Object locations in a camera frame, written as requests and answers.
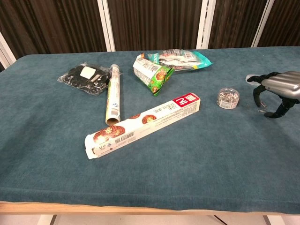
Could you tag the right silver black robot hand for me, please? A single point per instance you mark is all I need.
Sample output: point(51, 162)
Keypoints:
point(281, 82)

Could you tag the metal paper clip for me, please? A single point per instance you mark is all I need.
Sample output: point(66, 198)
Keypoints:
point(263, 110)
point(263, 103)

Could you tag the clear cup of small metal parts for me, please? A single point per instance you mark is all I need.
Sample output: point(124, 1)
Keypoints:
point(227, 98)

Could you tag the teal snack package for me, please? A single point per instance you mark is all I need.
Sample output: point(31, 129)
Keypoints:
point(185, 58)

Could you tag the teal table cloth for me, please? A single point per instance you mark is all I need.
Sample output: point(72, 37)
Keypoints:
point(187, 152)

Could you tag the green snack bag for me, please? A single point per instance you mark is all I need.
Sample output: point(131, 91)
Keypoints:
point(152, 75)

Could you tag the long white box red label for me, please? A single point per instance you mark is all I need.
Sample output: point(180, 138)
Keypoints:
point(140, 126)

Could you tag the baking paper roll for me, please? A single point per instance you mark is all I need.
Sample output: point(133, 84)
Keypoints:
point(113, 93)

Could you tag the black item in clear bag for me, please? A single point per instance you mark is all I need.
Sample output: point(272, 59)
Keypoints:
point(77, 79)

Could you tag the white partition post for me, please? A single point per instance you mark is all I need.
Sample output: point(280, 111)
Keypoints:
point(106, 25)
point(262, 23)
point(5, 52)
point(206, 23)

